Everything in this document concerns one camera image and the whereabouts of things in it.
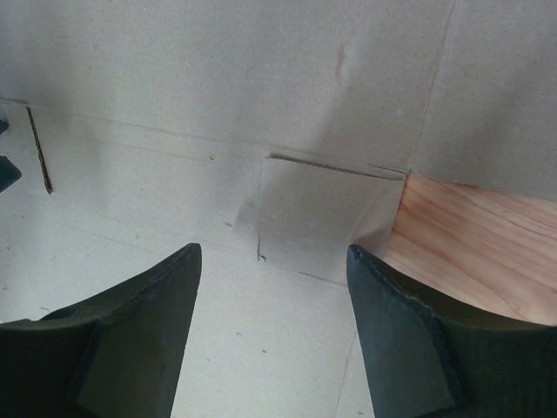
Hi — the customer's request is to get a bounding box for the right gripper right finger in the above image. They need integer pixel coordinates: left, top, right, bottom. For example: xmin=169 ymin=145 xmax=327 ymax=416
xmin=346 ymin=245 xmax=556 ymax=417

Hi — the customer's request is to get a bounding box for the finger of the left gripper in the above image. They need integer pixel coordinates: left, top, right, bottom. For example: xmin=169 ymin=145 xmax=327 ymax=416
xmin=0 ymin=117 xmax=23 ymax=192

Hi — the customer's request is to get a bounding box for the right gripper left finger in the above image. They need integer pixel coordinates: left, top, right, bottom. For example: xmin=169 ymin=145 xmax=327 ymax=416
xmin=1 ymin=244 xmax=202 ymax=417

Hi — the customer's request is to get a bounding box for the brown cardboard box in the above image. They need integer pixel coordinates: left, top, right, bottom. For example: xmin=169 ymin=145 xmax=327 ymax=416
xmin=1 ymin=1 xmax=556 ymax=417

